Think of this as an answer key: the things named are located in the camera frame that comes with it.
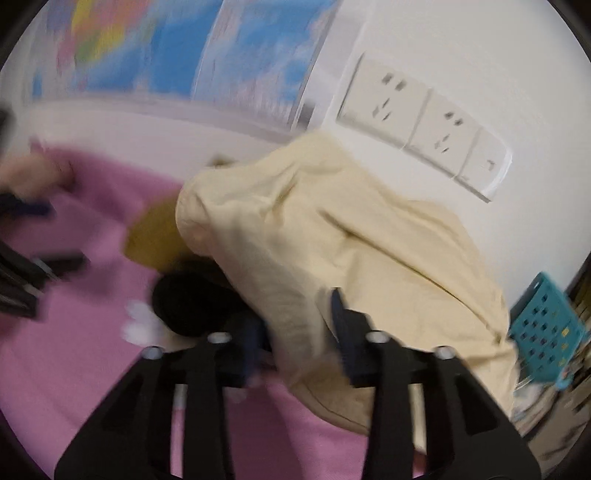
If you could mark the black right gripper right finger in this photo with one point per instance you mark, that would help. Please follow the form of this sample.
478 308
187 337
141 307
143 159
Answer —
467 435

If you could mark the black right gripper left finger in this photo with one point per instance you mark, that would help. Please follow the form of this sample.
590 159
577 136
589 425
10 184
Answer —
128 435

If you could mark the black garment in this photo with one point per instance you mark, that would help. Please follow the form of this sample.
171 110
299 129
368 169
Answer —
195 299

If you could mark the white wall socket panel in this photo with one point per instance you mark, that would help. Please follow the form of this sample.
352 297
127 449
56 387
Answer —
405 112

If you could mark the cream yellow coat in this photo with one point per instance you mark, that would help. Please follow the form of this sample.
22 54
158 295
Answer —
292 227

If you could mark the colourful wall map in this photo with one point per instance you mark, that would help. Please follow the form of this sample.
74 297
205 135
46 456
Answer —
251 56

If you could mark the olive brown garment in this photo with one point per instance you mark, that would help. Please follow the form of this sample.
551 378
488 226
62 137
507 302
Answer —
153 240

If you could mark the pink bed sheet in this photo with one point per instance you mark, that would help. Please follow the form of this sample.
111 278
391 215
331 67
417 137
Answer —
55 370

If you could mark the teal perforated storage basket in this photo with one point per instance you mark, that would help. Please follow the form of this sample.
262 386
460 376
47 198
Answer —
547 333

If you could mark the person's left hand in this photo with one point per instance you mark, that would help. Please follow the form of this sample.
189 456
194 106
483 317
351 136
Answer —
29 177

